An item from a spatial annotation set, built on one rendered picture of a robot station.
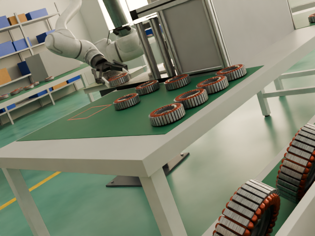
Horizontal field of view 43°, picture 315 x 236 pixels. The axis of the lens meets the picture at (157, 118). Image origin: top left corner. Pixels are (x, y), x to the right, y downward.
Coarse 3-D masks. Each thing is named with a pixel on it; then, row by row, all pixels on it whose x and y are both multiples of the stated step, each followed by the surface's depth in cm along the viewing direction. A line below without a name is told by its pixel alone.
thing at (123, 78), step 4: (116, 76) 195; (120, 76) 187; (124, 76) 187; (128, 76) 190; (108, 80) 190; (112, 80) 187; (116, 80) 186; (120, 80) 187; (124, 80) 188; (128, 80) 189; (112, 84) 188; (116, 84) 187; (120, 84) 188
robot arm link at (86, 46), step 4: (80, 40) 207; (84, 40) 211; (84, 44) 206; (88, 44) 207; (92, 44) 211; (84, 48) 205; (88, 48) 206; (92, 48) 207; (96, 48) 210; (80, 52) 204; (84, 52) 206; (80, 56) 206; (84, 56) 207; (80, 60) 209; (84, 60) 208
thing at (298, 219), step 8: (312, 184) 46; (312, 192) 45; (304, 200) 44; (312, 200) 44; (296, 208) 43; (304, 208) 42; (312, 208) 43; (296, 216) 42; (304, 216) 42; (312, 216) 43; (288, 224) 41; (296, 224) 41; (304, 224) 42; (312, 224) 43; (280, 232) 40; (288, 232) 40; (296, 232) 41; (304, 232) 42; (312, 232) 43
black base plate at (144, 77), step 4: (148, 72) 229; (136, 76) 229; (140, 76) 223; (144, 76) 218; (148, 76) 213; (164, 76) 194; (172, 76) 187; (132, 80) 220; (136, 80) 214; (140, 80) 210; (144, 80) 205; (148, 80) 200; (152, 80) 197; (160, 80) 194; (164, 80) 192; (124, 84) 215; (128, 84) 210; (132, 84) 208; (136, 84) 206; (140, 84) 204; (116, 88) 218; (120, 88) 216; (124, 88) 214
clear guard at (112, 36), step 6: (144, 18) 183; (126, 24) 193; (132, 24) 214; (114, 30) 205; (120, 30) 209; (126, 30) 213; (132, 30) 218; (108, 36) 204; (114, 36) 208; (120, 36) 213; (108, 42) 207
